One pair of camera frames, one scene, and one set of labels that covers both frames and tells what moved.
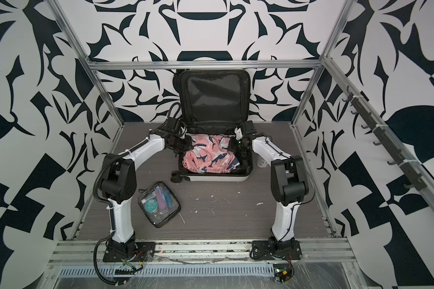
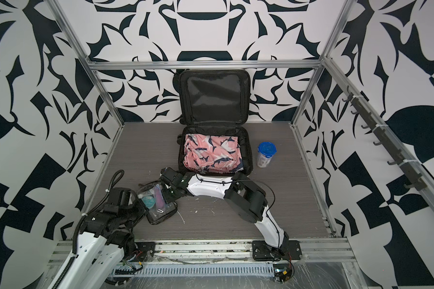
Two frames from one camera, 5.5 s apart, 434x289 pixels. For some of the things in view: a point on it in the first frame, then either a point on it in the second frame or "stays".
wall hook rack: x=413 y=177 stays
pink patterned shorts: x=208 y=155 stays
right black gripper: x=233 y=147 -> x=167 y=198
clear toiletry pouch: x=158 y=204 stays
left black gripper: x=189 y=147 -> x=141 y=210
